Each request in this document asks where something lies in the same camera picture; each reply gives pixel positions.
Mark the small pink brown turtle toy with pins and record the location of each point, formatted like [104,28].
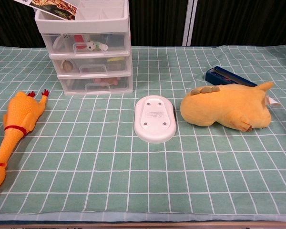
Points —
[107,82]

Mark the clear drawer holding tan ball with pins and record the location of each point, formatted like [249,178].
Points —
[125,68]

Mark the yellow object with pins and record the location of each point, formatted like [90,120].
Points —
[115,59]

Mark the yellow plush animal toy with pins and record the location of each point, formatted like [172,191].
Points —
[224,107]

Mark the white green small toy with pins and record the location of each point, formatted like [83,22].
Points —
[93,45]

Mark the white plastic drawer cabinet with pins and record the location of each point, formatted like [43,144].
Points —
[85,25]

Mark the orange rubber chicken toy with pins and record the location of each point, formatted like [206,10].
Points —
[21,112]

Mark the white oval plastic device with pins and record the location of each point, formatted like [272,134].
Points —
[155,119]

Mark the green checked tablecloth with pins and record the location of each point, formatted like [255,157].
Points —
[143,179]

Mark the dark blue rectangular box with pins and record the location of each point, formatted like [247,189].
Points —
[219,76]

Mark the tan round ball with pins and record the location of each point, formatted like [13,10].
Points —
[67,65]

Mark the printed picture card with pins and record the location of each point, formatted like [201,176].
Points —
[54,7]

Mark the white frame post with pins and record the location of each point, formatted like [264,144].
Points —
[190,21]

